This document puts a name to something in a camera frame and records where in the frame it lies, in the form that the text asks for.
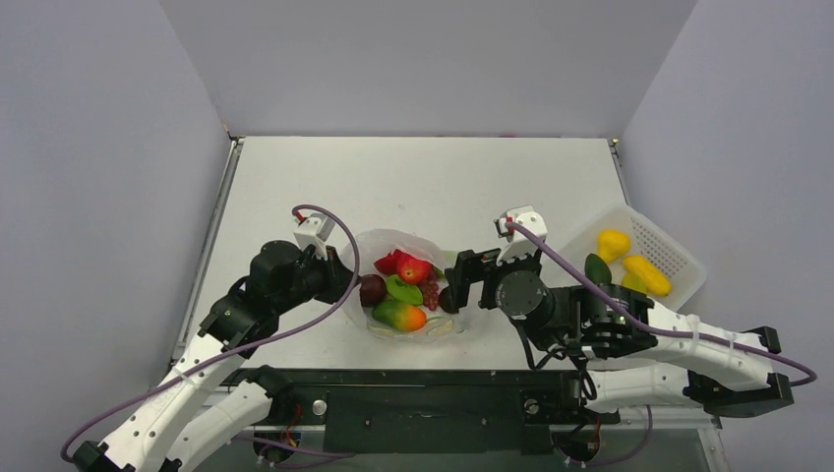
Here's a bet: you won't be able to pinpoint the green fake leaf fruit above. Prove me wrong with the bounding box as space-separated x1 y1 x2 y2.
386 274 422 306

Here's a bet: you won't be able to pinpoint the yellow fake pepper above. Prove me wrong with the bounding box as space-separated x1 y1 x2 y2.
597 230 631 264

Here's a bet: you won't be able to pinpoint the clear plastic bag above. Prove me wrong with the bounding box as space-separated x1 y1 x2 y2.
339 229 476 342

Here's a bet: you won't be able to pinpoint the yellow green star fruit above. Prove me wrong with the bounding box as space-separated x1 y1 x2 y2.
621 272 648 294

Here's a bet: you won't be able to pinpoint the white plastic basket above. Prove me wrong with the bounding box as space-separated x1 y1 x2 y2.
557 205 706 310

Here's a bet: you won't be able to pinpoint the aluminium frame rail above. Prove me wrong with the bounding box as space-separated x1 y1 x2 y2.
616 416 721 432

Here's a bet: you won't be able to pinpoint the red fake fruit behind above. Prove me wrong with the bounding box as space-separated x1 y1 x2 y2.
374 249 408 276

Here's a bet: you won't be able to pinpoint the dark red fake plum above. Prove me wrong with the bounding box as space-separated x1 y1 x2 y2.
359 274 387 308

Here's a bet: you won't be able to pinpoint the dark green avocado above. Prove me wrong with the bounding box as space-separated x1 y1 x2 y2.
584 253 613 285

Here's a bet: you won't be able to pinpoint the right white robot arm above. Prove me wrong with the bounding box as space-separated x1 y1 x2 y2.
440 250 794 420

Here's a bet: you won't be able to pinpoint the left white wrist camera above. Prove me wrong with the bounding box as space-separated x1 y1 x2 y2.
293 212 335 261

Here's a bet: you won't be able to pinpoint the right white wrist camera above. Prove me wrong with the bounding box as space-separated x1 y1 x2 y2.
495 206 548 266

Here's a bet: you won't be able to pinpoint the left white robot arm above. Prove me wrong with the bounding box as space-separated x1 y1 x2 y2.
60 241 360 471

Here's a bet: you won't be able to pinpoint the dark red fake grapes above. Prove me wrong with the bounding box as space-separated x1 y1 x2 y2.
417 269 441 312

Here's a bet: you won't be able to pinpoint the dark purple round fruit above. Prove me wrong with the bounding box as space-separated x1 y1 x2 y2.
438 286 459 315

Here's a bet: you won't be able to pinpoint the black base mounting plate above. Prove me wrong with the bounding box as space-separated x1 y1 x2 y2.
219 366 620 454

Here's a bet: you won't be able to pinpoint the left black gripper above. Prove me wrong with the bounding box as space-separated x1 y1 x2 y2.
274 243 362 315

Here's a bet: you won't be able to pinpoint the orange green fake mango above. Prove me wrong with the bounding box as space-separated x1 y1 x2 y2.
371 299 427 332

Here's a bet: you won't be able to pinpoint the yellow fake mango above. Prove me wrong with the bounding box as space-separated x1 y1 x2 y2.
623 256 673 296

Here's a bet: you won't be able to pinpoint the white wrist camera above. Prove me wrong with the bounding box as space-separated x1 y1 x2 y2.
495 206 548 266
293 212 335 261

